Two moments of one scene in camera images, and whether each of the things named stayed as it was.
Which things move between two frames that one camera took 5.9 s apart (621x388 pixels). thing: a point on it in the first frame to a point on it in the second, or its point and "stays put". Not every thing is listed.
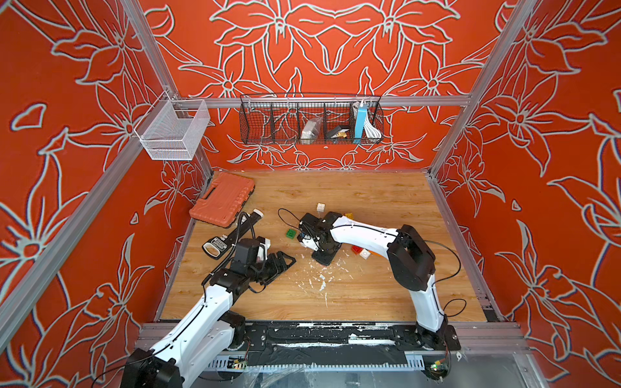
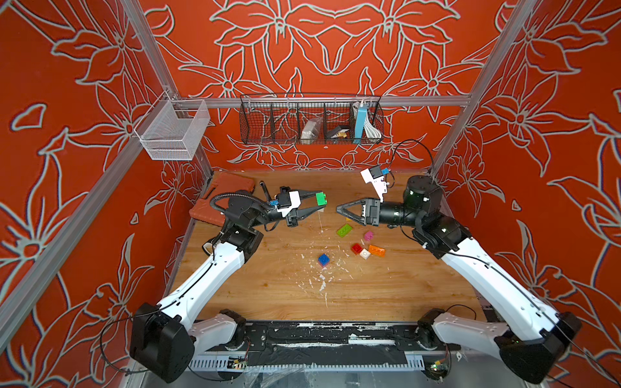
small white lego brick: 365,254 stays put
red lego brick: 356,250 stays put
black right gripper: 321,261 to 372,213
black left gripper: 280,267 to 299,217
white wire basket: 172,129 stays put
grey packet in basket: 310,130 stays put
